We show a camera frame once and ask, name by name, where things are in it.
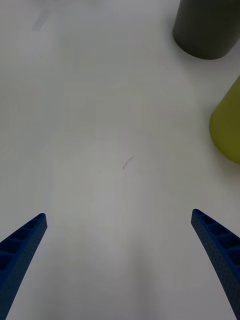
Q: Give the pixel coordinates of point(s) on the yellow-green plastic waste bin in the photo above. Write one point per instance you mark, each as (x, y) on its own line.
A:
(227, 125)

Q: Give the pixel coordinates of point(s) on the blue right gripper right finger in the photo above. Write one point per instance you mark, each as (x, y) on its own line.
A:
(220, 247)

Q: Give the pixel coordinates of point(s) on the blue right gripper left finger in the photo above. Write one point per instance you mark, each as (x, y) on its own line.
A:
(21, 250)

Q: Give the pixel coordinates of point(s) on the grey plastic waste bin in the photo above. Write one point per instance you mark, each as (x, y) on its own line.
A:
(205, 27)

